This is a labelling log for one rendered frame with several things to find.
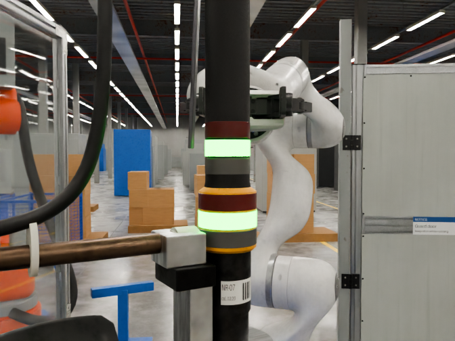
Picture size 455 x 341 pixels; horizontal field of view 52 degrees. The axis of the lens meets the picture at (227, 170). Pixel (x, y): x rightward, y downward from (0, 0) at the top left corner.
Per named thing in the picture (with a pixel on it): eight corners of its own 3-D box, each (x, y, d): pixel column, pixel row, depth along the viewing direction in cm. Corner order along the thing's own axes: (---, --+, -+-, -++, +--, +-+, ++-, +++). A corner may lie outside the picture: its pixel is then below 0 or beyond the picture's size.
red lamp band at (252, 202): (215, 213, 32) (215, 195, 32) (188, 207, 35) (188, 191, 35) (268, 209, 34) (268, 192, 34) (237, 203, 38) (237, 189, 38)
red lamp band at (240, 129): (218, 137, 32) (218, 120, 32) (196, 139, 35) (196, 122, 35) (258, 138, 34) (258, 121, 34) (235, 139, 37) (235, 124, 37)
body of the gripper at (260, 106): (282, 139, 69) (285, 136, 58) (213, 139, 70) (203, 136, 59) (282, 88, 69) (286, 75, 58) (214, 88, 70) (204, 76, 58)
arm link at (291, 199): (299, 309, 98) (226, 300, 103) (307, 314, 109) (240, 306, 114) (315, 99, 115) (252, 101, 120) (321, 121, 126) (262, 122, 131)
